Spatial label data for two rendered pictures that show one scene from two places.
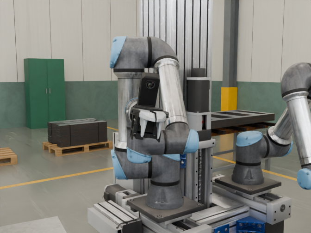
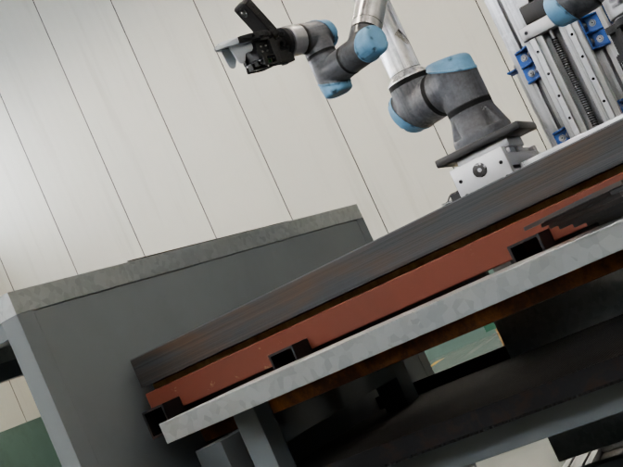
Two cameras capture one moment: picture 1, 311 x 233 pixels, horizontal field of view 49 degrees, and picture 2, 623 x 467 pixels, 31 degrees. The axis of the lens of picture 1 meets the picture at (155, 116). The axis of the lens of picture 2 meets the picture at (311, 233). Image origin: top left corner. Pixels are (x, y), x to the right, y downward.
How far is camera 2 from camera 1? 228 cm
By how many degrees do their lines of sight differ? 58
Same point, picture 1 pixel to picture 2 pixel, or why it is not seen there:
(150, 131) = (256, 57)
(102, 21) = not seen: outside the picture
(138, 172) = (417, 111)
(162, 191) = (454, 124)
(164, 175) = (446, 100)
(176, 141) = (345, 52)
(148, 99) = (257, 26)
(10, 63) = not seen: outside the picture
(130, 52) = not seen: outside the picture
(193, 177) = (551, 86)
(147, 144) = (324, 69)
